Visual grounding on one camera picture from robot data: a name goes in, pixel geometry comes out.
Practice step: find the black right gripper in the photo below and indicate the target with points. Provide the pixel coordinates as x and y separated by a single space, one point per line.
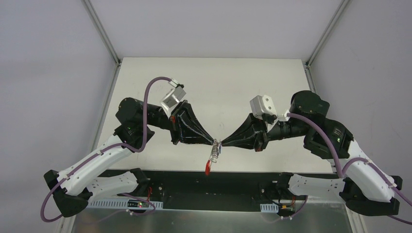
260 132

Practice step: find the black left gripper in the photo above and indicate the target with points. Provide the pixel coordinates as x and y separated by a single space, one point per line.
175 122

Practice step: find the metal key holder red handle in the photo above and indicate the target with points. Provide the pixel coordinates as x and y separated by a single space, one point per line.
214 155

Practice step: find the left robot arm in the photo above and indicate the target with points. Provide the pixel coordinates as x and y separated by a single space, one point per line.
73 188

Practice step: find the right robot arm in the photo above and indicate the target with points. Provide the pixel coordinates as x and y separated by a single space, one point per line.
362 186

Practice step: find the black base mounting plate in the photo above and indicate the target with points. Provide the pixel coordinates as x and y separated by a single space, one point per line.
218 191

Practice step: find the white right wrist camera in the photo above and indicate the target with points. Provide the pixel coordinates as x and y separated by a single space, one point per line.
263 108

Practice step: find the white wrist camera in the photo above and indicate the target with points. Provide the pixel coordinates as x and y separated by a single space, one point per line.
263 108
170 101

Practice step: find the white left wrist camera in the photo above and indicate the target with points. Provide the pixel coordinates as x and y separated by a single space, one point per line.
170 101

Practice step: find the right white cable duct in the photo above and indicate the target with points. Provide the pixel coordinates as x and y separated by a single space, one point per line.
269 208

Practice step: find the white cable duct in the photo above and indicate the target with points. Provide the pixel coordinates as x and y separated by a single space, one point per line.
269 208
127 203

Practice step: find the left white cable duct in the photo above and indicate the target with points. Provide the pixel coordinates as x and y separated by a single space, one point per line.
127 203

